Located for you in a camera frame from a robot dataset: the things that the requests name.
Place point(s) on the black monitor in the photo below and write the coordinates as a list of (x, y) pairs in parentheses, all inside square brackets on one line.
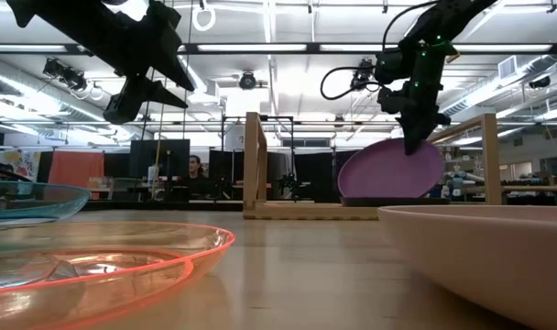
[(159, 158)]

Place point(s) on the purple plate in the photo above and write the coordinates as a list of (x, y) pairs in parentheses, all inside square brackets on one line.
[(384, 169), (388, 202)]

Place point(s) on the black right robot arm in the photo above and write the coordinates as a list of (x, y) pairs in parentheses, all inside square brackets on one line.
[(448, 18)]

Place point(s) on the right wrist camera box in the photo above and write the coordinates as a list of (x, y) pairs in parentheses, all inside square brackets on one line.
[(388, 66)]

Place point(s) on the black round ceiling fixture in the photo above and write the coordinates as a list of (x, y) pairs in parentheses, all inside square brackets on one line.
[(247, 81)]

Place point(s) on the person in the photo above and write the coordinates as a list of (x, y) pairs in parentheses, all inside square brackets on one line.
[(195, 172)]

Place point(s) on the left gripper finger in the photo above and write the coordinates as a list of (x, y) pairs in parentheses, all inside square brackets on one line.
[(164, 41), (136, 96)]

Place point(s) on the black overhead crossbar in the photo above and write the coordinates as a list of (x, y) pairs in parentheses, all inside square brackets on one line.
[(260, 47)]

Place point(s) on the black ceiling spotlight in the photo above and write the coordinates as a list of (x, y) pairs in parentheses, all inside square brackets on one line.
[(63, 73), (540, 82)]

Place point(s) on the blue transparent plastic plate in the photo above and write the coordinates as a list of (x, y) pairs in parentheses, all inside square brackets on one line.
[(31, 201)]

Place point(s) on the wooden plate shelf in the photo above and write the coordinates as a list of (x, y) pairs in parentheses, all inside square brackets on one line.
[(306, 212)]

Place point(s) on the black overhead camera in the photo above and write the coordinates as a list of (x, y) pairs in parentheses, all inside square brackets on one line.
[(362, 69)]

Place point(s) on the orange red partition panel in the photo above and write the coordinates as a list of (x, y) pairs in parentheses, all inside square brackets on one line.
[(77, 167)]

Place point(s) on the pink plate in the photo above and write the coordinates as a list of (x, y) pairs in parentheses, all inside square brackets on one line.
[(480, 256)]

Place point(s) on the colourful poster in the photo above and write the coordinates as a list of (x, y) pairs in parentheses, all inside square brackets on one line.
[(15, 164)]

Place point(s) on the orange transparent plastic plate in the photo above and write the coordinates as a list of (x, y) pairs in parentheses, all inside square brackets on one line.
[(100, 275)]

